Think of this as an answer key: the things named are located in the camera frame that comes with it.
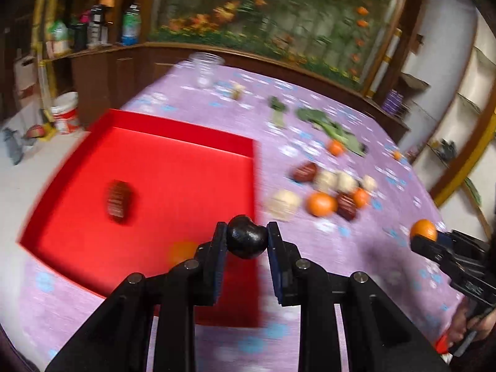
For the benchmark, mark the pale nut piece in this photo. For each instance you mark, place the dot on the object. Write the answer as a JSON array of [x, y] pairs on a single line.
[[239, 87]]

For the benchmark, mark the small orange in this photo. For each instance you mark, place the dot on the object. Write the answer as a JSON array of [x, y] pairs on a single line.
[[397, 155]]

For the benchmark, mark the steel thermos jug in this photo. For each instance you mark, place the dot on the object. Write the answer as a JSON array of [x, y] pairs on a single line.
[[97, 27]]

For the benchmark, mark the white shelf unit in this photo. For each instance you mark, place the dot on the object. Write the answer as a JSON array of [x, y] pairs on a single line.
[[465, 97]]

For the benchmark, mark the clear water bottle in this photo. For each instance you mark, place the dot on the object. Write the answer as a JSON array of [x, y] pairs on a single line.
[[130, 25]]

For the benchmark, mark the black mug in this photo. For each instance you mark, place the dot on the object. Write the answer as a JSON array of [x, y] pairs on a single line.
[[79, 35]]

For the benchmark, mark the purple box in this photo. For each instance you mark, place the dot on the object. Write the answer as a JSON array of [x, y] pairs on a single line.
[[394, 102]]

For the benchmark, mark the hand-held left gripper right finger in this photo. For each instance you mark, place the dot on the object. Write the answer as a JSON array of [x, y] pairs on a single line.
[[276, 267]]

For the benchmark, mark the person's right hand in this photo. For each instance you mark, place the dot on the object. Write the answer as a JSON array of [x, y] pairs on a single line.
[[457, 323]]

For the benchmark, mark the colourful broom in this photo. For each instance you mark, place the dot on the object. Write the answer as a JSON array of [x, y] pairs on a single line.
[[37, 131]]

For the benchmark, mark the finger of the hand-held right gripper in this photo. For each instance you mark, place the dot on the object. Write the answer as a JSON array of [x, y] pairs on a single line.
[[428, 248], [451, 237]]

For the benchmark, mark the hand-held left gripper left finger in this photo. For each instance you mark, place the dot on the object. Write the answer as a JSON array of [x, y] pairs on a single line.
[[219, 265]]

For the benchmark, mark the wooden cabinet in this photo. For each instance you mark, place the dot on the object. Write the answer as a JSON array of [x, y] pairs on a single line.
[[100, 81]]

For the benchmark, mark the red box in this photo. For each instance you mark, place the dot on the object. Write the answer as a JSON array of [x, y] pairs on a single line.
[[155, 186]]

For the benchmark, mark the white red bucket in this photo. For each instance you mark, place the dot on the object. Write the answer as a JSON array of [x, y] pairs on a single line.
[[66, 112]]

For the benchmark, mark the small green leaf vegetable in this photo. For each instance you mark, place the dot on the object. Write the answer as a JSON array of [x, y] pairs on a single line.
[[277, 104]]

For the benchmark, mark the red date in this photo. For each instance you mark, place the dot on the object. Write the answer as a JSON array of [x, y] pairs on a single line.
[[347, 206], [306, 171], [117, 201]]

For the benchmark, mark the white paper bag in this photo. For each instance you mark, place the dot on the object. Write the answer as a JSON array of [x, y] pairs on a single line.
[[27, 75]]

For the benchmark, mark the grey thermos flask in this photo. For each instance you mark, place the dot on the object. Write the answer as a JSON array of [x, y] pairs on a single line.
[[13, 147]]

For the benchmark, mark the clear plastic cup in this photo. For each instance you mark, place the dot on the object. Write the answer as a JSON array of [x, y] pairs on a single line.
[[205, 68]]

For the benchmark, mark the green bag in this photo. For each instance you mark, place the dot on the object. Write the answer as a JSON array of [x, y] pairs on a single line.
[[57, 31]]

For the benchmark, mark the dark round plum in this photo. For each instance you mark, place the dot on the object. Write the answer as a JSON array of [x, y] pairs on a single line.
[[247, 240]]

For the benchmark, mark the orange white box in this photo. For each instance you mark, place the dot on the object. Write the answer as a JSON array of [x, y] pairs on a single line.
[[58, 48]]

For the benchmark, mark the walnut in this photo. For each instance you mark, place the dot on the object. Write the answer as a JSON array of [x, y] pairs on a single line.
[[325, 180], [285, 203], [369, 183], [346, 181]]

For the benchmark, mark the large green leaf vegetable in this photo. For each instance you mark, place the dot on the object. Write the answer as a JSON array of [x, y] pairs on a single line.
[[333, 131]]

